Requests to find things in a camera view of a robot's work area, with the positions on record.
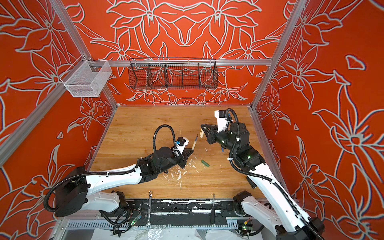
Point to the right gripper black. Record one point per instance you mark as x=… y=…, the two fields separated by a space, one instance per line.
x=212 y=136

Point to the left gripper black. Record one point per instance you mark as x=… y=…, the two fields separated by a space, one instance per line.
x=184 y=156

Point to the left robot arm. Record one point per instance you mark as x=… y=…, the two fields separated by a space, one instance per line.
x=82 y=190

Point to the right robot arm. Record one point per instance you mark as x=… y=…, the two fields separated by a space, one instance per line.
x=284 y=219

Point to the green pen cap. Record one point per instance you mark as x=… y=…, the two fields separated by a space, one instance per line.
x=205 y=163

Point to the silver wrench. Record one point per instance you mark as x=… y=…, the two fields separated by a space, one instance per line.
x=148 y=224

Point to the black clamp bar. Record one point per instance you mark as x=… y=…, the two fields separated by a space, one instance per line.
x=213 y=215

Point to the clear plastic bin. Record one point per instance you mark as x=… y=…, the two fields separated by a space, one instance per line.
x=86 y=79

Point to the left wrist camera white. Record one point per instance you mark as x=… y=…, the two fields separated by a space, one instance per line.
x=181 y=144

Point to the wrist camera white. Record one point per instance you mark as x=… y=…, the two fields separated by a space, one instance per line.
x=222 y=123
x=181 y=144

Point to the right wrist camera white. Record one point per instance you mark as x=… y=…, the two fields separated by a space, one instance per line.
x=222 y=123

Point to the black mounting base plate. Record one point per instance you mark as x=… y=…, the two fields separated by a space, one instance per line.
x=187 y=211

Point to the grey slotted cable duct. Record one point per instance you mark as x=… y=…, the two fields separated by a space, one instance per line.
x=104 y=225

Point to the black wire basket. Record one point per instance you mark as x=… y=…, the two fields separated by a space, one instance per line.
x=173 y=74

